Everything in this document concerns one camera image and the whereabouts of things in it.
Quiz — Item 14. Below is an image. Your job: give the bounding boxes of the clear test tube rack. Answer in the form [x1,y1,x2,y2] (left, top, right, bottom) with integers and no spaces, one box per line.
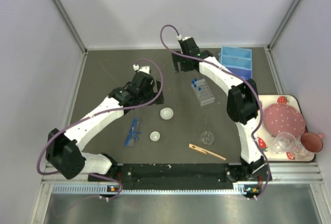
[191,79,215,106]

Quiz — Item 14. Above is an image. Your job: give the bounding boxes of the blue plastic bin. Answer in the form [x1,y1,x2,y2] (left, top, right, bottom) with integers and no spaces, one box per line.
[219,46,252,80]

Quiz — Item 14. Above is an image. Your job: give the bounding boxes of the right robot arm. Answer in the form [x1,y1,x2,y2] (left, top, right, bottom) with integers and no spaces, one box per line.
[172,35,265,181]

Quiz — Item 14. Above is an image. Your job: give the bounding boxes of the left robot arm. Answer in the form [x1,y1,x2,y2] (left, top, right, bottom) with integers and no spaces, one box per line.
[46,66,164,181]

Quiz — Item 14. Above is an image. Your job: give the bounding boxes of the large white evaporating dish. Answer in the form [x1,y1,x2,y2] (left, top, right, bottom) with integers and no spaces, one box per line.
[160,108,174,120]

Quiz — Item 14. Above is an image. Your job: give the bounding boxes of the blue safety glasses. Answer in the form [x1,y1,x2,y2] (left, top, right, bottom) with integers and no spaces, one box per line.
[125,117,141,147]

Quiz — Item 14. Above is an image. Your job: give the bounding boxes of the small white crucible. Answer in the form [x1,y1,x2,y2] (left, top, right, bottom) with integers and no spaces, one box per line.
[149,131,160,142]

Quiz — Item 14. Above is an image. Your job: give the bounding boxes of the glass beaker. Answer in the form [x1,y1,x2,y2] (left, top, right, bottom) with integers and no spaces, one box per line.
[201,131,214,145]

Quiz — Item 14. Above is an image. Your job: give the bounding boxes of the wooden test tube clamp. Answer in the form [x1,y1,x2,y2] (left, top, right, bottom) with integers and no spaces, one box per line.
[188,143,227,161]

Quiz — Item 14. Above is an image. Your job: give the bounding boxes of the pink plate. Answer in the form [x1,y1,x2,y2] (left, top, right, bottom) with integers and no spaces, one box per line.
[263,103,306,138]

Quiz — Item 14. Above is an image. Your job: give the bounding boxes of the strawberry pattern tray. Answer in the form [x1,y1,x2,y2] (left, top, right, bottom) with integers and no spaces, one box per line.
[257,95,315,162]

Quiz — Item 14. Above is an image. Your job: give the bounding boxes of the clear plastic cup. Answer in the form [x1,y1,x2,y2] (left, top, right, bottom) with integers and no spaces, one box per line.
[270,132,297,154]

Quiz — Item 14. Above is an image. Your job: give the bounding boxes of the clear glass on tray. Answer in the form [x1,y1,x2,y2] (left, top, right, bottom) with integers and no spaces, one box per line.
[293,141,314,160]

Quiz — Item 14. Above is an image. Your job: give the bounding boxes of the red funnel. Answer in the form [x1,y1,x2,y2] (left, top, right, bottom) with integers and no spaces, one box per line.
[300,132,325,153]

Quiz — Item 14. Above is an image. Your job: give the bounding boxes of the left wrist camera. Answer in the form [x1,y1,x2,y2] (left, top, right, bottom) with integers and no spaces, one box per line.
[132,64,151,75]

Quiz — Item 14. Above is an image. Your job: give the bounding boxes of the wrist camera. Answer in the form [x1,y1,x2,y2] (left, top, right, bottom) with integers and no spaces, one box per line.
[176,35,194,44]
[132,64,151,75]

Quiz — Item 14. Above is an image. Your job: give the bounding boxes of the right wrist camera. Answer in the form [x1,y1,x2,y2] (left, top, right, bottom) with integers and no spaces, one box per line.
[176,35,194,44]

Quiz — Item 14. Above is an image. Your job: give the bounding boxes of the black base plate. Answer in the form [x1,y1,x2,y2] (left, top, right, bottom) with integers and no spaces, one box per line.
[87,163,249,190]

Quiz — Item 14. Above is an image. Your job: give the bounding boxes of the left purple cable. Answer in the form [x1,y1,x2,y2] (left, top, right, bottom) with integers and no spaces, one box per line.
[36,58,164,176]

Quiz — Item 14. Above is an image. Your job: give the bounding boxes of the grey cable duct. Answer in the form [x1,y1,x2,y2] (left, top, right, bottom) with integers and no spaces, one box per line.
[52,184,260,195]

